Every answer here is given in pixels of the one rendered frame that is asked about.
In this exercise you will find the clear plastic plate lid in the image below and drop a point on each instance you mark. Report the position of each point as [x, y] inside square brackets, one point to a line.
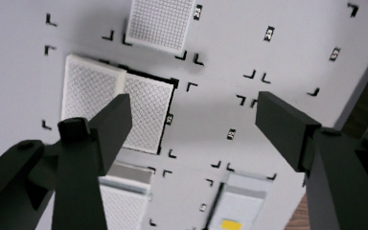
[242, 202]

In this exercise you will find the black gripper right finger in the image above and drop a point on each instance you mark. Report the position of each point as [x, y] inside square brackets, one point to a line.
[336, 181]

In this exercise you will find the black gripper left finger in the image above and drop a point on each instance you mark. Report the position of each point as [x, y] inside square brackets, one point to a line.
[66, 168]

